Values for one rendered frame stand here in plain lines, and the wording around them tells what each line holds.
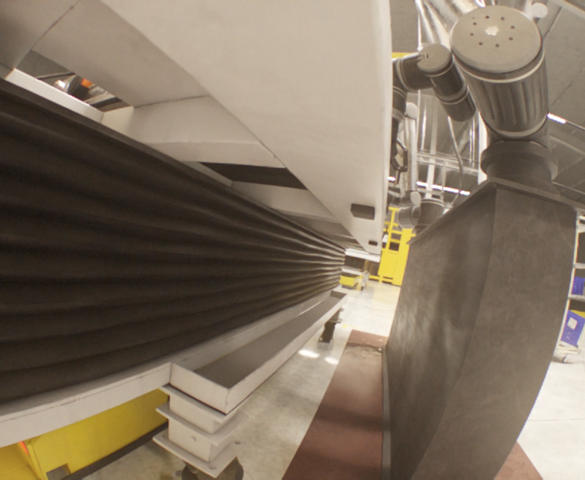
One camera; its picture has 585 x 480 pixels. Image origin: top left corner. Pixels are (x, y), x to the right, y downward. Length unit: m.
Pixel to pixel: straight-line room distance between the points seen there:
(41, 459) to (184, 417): 0.36
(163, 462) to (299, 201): 0.85
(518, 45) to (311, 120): 0.46
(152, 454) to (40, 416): 0.56
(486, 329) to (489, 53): 0.54
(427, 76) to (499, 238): 0.44
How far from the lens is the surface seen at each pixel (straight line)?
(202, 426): 0.56
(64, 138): 0.34
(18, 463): 0.82
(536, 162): 0.77
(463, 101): 0.89
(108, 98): 0.61
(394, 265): 11.18
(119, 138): 0.37
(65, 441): 0.72
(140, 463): 0.90
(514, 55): 0.57
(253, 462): 0.96
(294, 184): 0.80
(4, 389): 0.40
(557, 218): 0.74
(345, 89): 0.17
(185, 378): 0.53
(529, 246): 0.68
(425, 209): 2.20
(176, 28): 0.16
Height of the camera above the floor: 0.68
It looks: 1 degrees up
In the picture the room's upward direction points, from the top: 12 degrees clockwise
